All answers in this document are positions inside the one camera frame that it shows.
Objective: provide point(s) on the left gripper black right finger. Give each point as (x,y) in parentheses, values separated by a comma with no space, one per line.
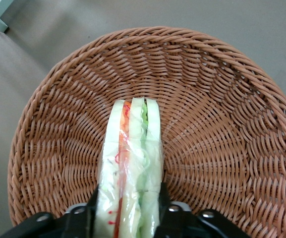
(182,225)

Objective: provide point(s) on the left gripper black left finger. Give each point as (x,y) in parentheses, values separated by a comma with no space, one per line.
(66,225)

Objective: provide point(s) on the triangular sandwich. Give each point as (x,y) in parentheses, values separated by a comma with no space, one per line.
(135,138)

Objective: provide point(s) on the shallow round brown wicker basket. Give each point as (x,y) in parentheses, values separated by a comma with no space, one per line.
(207,124)

